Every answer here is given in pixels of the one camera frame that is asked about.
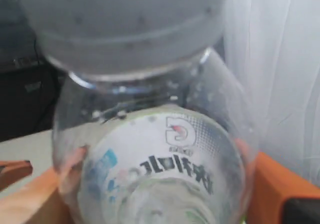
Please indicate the black equipment case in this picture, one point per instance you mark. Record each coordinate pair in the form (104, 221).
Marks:
(29, 85)

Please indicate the white backdrop curtain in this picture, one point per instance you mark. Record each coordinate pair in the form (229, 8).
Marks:
(273, 48)

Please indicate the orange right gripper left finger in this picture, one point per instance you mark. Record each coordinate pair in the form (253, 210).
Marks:
(37, 202)

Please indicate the clear lime drink bottle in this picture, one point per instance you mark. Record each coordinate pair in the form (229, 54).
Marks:
(151, 127)

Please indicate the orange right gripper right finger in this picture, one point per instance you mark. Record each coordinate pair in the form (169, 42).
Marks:
(280, 196)

